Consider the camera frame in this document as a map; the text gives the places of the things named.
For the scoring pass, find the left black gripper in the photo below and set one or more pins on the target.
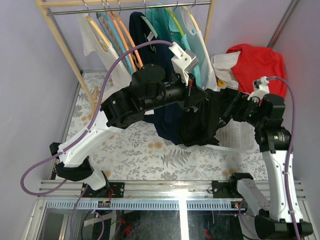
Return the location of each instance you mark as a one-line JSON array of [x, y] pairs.
[[194, 93]]

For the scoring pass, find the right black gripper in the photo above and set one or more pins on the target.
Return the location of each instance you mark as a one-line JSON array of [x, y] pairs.
[[240, 102]]

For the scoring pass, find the black t shirt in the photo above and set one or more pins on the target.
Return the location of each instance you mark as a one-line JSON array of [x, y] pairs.
[[200, 127]]

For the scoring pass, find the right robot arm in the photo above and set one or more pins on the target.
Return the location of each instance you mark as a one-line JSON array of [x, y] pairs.
[[278, 217]]

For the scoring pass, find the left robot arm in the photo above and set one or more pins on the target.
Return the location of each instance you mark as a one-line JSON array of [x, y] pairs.
[[147, 91]]

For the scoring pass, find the navy hanging t shirt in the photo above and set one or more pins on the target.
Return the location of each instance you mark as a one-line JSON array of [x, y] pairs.
[[166, 118]]

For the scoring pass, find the pale blue hanging t shirt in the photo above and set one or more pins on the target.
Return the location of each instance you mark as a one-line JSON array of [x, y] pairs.
[[206, 78]]

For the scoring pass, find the orange hanger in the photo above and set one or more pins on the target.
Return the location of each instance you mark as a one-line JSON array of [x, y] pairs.
[[124, 36], [137, 55]]

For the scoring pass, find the yellow hanger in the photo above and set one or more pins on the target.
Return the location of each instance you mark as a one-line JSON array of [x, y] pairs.
[[172, 23]]

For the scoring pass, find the white hanging t shirt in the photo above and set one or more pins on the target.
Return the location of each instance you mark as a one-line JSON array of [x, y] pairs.
[[95, 40]]

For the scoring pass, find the blue hanger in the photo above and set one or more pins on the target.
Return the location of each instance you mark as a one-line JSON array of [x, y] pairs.
[[111, 33]]

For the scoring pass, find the white plastic laundry basket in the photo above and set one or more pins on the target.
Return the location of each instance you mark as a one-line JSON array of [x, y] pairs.
[[234, 136]]

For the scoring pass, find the white crumpled cloth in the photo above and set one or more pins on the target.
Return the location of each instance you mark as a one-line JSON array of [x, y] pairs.
[[222, 65]]

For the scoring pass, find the red cloth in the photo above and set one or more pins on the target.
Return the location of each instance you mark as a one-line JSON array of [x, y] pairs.
[[255, 62]]

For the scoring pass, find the wooden clothes rack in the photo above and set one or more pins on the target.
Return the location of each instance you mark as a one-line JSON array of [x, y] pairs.
[[45, 10]]

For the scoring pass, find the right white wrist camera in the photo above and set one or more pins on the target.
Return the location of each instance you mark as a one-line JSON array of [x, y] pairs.
[[260, 89]]

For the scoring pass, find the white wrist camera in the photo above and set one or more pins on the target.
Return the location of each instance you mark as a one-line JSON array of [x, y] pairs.
[[260, 89], [183, 61]]

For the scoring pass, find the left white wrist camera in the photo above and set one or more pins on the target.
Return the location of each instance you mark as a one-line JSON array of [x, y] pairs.
[[183, 61]]

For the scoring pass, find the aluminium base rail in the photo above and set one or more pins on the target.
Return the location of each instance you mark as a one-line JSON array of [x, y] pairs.
[[142, 195]]

